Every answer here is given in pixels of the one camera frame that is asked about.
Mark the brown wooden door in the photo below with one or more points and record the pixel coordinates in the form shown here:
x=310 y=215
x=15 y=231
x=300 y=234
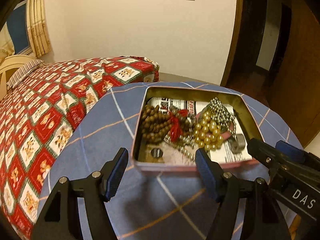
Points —
x=294 y=94

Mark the pink metal tin box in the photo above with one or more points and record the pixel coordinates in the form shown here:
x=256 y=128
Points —
x=243 y=115

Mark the printed paper in tin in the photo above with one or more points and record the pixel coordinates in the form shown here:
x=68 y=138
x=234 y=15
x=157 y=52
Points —
x=169 y=134

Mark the cream wooden headboard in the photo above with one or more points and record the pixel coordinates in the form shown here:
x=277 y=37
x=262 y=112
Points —
x=8 y=67

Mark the window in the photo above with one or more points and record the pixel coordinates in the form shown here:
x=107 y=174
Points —
x=17 y=27

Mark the striped pillow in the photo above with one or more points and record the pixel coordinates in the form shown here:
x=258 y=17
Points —
x=23 y=72

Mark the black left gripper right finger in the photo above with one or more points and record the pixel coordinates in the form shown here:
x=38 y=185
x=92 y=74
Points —
x=251 y=201

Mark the beige left curtain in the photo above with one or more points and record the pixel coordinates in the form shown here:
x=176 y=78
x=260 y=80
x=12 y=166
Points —
x=6 y=44

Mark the red patchwork bedspread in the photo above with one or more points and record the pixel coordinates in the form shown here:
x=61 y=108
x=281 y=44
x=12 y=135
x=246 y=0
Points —
x=39 y=116

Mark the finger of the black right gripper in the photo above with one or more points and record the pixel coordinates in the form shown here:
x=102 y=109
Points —
x=290 y=151
x=267 y=155

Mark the beige patterned curtain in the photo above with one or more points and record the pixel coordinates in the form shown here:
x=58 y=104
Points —
x=37 y=30

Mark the person's hand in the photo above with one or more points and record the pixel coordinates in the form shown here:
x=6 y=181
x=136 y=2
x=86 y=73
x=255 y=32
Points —
x=296 y=228

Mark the pink bangle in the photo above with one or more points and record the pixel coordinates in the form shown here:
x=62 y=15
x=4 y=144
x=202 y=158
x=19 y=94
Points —
x=216 y=125

